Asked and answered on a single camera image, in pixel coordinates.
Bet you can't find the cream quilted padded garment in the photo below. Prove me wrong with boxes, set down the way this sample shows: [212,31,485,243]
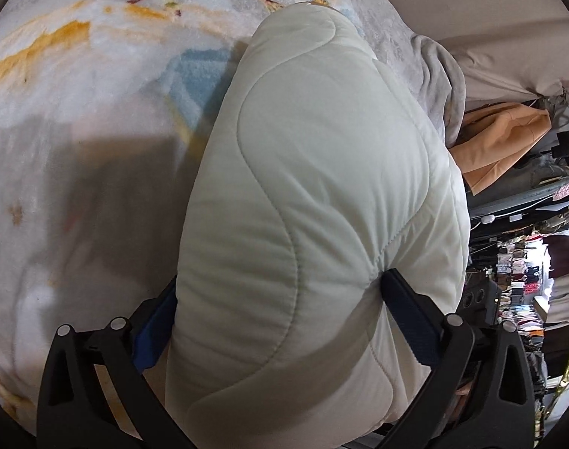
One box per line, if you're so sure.
[166,3,469,448]

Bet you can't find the cluttered shelves with goods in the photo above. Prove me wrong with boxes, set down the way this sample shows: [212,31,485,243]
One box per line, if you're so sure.
[468,91,569,439]

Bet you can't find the orange cloth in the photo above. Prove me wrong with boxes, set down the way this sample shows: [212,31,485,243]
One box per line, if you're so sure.
[450,103,551,196]

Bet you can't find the grey floral fleece blanket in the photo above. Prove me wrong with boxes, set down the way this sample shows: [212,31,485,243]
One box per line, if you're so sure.
[0,0,466,431]

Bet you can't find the beige bed sheet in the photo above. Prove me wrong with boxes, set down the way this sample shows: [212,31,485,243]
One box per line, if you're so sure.
[389,0,569,110]

